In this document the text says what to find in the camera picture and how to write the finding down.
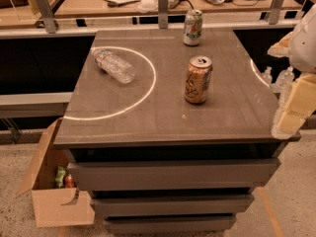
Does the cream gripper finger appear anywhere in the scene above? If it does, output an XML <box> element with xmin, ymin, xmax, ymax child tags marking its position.
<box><xmin>285</xmin><ymin>74</ymin><xmax>316</xmax><ymax>119</ymax></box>
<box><xmin>276</xmin><ymin>113</ymin><xmax>305</xmax><ymax>133</ymax></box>

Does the green white 7up can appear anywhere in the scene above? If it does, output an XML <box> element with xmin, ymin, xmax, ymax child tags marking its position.
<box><xmin>183</xmin><ymin>9</ymin><xmax>202</xmax><ymax>46</ymax></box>

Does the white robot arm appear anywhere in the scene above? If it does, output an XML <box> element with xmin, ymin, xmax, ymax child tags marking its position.
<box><xmin>274</xmin><ymin>5</ymin><xmax>316</xmax><ymax>138</ymax></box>

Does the clear bottle behind table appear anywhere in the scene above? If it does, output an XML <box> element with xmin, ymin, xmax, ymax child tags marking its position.
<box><xmin>262</xmin><ymin>66</ymin><xmax>273</xmax><ymax>85</ymax></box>

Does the orange soda can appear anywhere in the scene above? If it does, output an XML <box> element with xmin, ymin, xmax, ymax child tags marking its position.
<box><xmin>185</xmin><ymin>55</ymin><xmax>212</xmax><ymax>104</ymax></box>

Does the clear plastic water bottle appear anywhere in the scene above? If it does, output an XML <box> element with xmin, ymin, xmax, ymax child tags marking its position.
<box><xmin>91</xmin><ymin>48</ymin><xmax>135</xmax><ymax>84</ymax></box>

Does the red can in box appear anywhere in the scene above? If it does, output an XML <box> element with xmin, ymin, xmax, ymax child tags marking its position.
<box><xmin>64</xmin><ymin>175</ymin><xmax>76</xmax><ymax>188</ymax></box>

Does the grey drawer cabinet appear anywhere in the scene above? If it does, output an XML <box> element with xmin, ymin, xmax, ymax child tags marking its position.
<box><xmin>53</xmin><ymin>28</ymin><xmax>302</xmax><ymax>235</ymax></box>

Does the white face mask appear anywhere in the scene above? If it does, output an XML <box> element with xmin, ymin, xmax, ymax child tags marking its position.
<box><xmin>135</xmin><ymin>0</ymin><xmax>157</xmax><ymax>13</ymax></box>

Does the green snack bag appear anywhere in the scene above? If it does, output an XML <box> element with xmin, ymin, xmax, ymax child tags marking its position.
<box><xmin>55</xmin><ymin>166</ymin><xmax>66</xmax><ymax>189</ymax></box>

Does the brown cardboard box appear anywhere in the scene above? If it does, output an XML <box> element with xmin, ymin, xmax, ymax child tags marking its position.
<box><xmin>17</xmin><ymin>118</ymin><xmax>95</xmax><ymax>227</ymax></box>

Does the metal bracket right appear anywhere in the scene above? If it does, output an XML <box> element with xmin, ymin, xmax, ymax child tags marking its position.
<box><xmin>266</xmin><ymin>0</ymin><xmax>284</xmax><ymax>25</ymax></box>

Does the metal bracket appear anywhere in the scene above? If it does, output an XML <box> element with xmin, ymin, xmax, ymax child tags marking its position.
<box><xmin>158</xmin><ymin>0</ymin><xmax>168</xmax><ymax>29</ymax></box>
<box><xmin>36</xmin><ymin>0</ymin><xmax>57</xmax><ymax>34</ymax></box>
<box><xmin>266</xmin><ymin>0</ymin><xmax>284</xmax><ymax>25</ymax></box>

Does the metal bracket middle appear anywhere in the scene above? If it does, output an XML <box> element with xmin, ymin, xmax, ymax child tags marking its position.
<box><xmin>158</xmin><ymin>0</ymin><xmax>168</xmax><ymax>29</ymax></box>

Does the metal bracket left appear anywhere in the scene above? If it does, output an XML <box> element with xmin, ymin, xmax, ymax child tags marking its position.
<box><xmin>36</xmin><ymin>0</ymin><xmax>57</xmax><ymax>34</ymax></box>

